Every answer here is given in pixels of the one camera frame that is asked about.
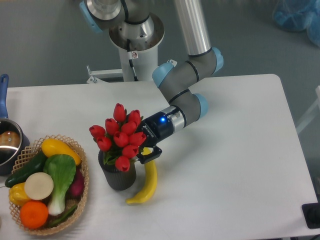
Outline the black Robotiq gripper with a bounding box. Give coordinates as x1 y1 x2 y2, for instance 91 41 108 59
136 111 175 165

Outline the red tulip bouquet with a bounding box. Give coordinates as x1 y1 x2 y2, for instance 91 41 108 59
89 103 147 172

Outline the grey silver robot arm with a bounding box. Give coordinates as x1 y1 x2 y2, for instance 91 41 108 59
79 0 224 164

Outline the dark grey ribbed vase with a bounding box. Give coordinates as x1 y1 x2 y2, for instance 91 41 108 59
98 150 137 191

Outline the yellow plastic banana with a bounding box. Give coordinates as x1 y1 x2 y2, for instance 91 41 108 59
125 160 158 205

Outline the purple sweet potato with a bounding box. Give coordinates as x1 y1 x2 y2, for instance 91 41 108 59
68 168 85 198

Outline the green bok choy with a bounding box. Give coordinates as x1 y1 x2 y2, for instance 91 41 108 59
43 154 76 216

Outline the yellow squash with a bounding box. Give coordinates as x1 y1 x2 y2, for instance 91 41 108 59
41 138 81 166

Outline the dark green cucumber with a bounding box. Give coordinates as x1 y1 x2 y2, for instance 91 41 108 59
4 150 48 188

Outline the cream round radish slice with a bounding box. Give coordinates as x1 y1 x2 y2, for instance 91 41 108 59
24 172 54 201

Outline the green chili pepper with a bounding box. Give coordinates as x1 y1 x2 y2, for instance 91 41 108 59
47 204 78 228

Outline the orange fruit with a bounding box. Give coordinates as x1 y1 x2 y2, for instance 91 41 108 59
19 201 49 229

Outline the blue saucepan with lid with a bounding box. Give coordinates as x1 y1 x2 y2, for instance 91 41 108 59
0 74 30 176

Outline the yellow bell pepper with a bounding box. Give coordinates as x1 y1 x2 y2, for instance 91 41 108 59
9 182 32 207

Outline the black device at edge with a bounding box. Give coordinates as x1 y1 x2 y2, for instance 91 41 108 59
301 202 320 229

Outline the blue plastic bag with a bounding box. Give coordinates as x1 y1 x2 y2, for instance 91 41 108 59
272 0 320 47

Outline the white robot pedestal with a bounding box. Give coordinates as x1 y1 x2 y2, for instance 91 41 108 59
87 13 165 83

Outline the white metal frame right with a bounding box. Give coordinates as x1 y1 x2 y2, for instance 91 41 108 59
295 85 320 135

